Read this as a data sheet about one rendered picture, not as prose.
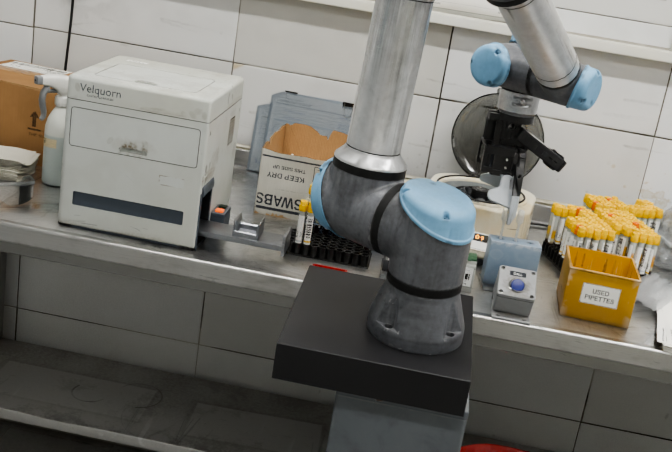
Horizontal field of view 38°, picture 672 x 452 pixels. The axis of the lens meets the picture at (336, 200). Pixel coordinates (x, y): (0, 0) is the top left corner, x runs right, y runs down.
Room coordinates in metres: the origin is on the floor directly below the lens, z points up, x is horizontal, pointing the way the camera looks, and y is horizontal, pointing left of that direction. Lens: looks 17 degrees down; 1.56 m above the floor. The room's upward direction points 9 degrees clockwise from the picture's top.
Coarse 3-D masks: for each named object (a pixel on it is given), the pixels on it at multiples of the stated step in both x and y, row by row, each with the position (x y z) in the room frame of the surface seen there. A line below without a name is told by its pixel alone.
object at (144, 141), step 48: (96, 96) 1.75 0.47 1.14; (144, 96) 1.75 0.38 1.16; (192, 96) 1.74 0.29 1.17; (240, 96) 1.98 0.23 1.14; (96, 144) 1.75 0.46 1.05; (144, 144) 1.74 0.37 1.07; (192, 144) 1.74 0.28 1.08; (96, 192) 1.75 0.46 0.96; (144, 192) 1.74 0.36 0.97; (192, 192) 1.74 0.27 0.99; (144, 240) 1.75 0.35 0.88; (192, 240) 1.73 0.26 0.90
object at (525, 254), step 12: (492, 240) 1.79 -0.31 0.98; (504, 240) 1.80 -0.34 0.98; (528, 240) 1.83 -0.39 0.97; (492, 252) 1.79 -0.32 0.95; (504, 252) 1.79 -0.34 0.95; (516, 252) 1.79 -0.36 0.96; (528, 252) 1.79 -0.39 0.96; (540, 252) 1.79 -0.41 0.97; (492, 264) 1.79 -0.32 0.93; (504, 264) 1.79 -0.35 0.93; (516, 264) 1.79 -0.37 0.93; (528, 264) 1.79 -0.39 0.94; (480, 276) 1.82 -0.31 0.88; (492, 276) 1.79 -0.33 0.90; (492, 288) 1.77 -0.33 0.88
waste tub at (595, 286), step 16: (576, 256) 1.83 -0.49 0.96; (592, 256) 1.83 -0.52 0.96; (608, 256) 1.82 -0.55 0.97; (624, 256) 1.82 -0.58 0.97; (576, 272) 1.71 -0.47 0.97; (592, 272) 1.70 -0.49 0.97; (608, 272) 1.82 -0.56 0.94; (624, 272) 1.82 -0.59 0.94; (560, 288) 1.78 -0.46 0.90; (576, 288) 1.71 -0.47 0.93; (592, 288) 1.70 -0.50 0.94; (608, 288) 1.70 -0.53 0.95; (624, 288) 1.70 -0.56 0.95; (560, 304) 1.72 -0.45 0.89; (576, 304) 1.71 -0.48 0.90; (592, 304) 1.70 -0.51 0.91; (608, 304) 1.70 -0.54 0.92; (624, 304) 1.69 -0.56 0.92; (592, 320) 1.70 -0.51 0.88; (608, 320) 1.70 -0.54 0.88; (624, 320) 1.69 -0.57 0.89
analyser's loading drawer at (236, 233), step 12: (240, 216) 1.78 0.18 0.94; (204, 228) 1.76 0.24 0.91; (216, 228) 1.77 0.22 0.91; (228, 228) 1.78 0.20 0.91; (240, 228) 1.79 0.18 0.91; (252, 228) 1.79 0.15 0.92; (288, 228) 1.78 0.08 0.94; (228, 240) 1.74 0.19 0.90; (240, 240) 1.74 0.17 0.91; (252, 240) 1.74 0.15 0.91; (264, 240) 1.75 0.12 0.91; (276, 240) 1.76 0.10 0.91; (288, 240) 1.77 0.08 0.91
